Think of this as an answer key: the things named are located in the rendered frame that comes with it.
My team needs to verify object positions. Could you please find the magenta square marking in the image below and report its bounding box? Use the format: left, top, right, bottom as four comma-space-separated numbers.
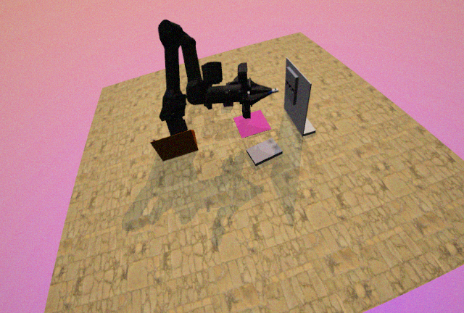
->
234, 110, 271, 138

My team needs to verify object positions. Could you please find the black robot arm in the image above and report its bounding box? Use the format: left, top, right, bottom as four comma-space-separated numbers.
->
158, 20, 224, 136

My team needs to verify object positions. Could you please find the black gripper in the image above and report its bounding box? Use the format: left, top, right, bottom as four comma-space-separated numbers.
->
223, 62, 272, 119

